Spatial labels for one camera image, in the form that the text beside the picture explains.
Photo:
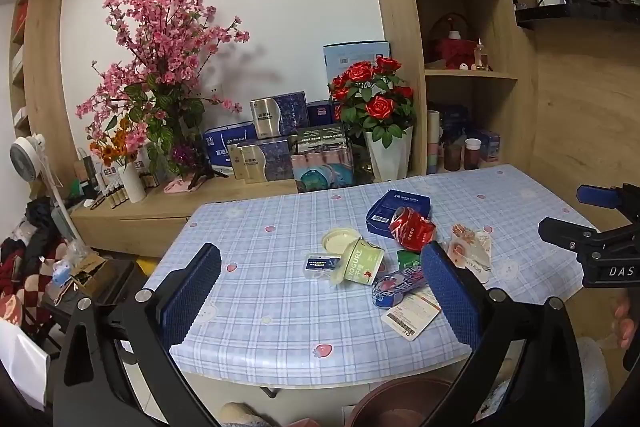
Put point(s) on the tall blue box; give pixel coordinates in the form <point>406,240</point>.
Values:
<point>456,122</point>

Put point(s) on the cream round lid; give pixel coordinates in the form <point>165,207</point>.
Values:
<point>337,239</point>

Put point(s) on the white cylinder vase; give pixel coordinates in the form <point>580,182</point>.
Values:
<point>131,182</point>

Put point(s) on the green yogurt cup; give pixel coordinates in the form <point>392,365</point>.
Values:
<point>360,264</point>

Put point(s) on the gold blue gift box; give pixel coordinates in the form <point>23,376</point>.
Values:
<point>265,162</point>

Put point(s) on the silver blue gift box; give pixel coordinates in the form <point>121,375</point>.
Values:
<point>280,114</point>

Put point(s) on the pink blossom bouquet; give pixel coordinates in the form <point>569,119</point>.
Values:
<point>160,42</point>

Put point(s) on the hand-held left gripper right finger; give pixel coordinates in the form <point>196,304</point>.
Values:
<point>450,292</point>

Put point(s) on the red rose bouquet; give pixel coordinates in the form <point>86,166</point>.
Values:
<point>380,107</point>

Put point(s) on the stack of pastel cups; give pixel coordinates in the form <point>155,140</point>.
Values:
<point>434,142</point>

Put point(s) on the dark green box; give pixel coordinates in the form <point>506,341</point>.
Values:
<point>320,137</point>

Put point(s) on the kraft paper bag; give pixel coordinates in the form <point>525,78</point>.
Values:
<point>87,172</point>

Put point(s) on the person's right hand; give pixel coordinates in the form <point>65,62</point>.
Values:
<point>626,322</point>

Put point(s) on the pink cloth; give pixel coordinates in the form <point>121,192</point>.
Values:
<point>177,187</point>

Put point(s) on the white pink snack wrapper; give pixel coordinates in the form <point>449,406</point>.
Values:
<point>472,252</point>

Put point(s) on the cardboard box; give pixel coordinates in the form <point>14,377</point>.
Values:
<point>90,269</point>

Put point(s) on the wooden sideboard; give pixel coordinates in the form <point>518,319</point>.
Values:
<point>150,217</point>

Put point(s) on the clear floss box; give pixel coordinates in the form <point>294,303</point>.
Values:
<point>320,264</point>

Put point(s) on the brown glass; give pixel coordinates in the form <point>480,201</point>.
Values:
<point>453,157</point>

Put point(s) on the pink cup set package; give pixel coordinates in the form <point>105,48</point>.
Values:
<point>322,172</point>

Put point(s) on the white faceted vase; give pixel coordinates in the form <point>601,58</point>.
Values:
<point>387,157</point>

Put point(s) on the fuzzy slipper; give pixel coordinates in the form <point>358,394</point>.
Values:
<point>242,414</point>

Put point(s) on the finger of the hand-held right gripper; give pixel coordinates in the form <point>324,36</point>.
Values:
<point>565,232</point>
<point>597,196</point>

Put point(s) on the white paper label packet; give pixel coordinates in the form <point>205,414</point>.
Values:
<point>410,314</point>

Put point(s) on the blue snack wrapper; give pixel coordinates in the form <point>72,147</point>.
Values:
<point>395,287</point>

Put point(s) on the light blue box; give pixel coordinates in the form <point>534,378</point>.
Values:
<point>350,57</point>

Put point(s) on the wooden shelf unit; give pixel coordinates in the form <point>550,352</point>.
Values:
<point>395,7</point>

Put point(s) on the black mini tripod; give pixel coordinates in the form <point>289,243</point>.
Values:
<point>205,174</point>

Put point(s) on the blue plaid tablecloth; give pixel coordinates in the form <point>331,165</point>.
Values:
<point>275,307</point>

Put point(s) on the red cup white rim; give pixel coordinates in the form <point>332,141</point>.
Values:
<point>472,154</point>

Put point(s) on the blue white carton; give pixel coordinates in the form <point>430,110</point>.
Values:
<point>220,147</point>

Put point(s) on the small dark blue box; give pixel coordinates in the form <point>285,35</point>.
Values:
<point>320,113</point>

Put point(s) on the orange flower bunch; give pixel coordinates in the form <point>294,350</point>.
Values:
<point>117,147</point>

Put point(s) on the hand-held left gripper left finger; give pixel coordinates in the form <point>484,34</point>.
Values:
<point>192,292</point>

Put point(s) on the black wall shelf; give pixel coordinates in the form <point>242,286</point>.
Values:
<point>550,14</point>

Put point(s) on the pile of clothes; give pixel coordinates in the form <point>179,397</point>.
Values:
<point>30,247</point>

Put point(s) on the perfume bottle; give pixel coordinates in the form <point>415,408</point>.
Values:
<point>480,57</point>

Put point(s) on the green packet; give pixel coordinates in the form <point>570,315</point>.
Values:
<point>407,259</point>

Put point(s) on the blue coffee box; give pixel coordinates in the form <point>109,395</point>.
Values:
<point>400,202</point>

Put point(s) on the brown trash bin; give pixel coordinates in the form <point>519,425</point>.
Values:
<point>395,402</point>

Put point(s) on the white fan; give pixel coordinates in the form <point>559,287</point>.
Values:
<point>27,157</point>

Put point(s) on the black stool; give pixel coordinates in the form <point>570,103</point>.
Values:
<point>110,287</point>

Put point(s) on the crushed red soda can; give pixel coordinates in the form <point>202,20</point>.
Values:
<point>412,232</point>

